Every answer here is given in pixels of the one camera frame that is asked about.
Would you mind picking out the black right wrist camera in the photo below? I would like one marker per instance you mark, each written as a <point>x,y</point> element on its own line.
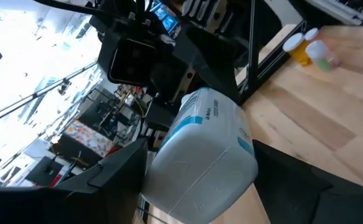
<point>128,62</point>

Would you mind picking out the black aluminium table frame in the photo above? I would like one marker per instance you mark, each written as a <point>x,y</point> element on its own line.
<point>253,46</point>

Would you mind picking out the orange vial white cap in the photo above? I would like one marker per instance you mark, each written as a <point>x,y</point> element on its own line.
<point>298,51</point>

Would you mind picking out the white square bottle blue label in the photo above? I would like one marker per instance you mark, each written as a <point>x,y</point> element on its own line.
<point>206,155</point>

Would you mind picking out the blue lit screen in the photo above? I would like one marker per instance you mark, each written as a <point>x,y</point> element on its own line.
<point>165,17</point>

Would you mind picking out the floral print cloth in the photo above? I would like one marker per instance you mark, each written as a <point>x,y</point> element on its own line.
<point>87,138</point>

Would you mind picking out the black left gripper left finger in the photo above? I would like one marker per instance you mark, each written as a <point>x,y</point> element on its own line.
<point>75,205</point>

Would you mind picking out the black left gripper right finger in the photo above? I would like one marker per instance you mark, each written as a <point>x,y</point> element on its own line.
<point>309,205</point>

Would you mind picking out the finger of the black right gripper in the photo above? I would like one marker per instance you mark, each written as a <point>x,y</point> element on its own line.
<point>159,119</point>
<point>215,62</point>

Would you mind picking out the small white medicine bottle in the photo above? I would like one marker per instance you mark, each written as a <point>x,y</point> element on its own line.
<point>312,33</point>

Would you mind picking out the silver aluminium bracket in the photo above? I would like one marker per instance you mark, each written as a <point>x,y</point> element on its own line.
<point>337,11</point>

